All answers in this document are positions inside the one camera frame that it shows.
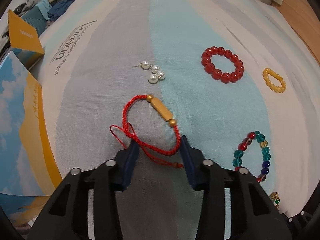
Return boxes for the sky print yellow box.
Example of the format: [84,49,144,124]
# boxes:
[0,50,63,224]

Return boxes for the blue clothes pile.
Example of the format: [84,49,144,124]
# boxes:
[21,7,50,36]

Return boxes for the gold green ring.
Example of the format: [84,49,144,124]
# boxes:
[269,191,280,210]

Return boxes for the white pearl earring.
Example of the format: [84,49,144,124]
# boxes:
[132,60,160,72]
[148,70,165,83]

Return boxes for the white blue printed cloth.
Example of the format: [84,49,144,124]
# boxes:
[30,0,320,240]

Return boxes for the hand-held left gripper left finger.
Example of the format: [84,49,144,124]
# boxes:
[26,140,140,240]

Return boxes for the yellow bead bracelet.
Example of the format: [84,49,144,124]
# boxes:
[262,68,287,93]

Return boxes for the multicolour glass bead bracelet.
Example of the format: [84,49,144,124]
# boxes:
[232,131,271,183]

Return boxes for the yellow cardboard box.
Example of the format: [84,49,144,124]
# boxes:
[7,9,45,69]

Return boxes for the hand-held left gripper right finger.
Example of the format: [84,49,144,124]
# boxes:
[181,135,293,240]

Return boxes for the dark blue clothing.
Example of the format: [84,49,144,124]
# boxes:
[47,0,76,22]

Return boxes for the red braided bracelet gold bead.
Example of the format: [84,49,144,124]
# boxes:
[109,94,184,168]

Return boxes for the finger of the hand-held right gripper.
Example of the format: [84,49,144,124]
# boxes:
[280,209,314,232]

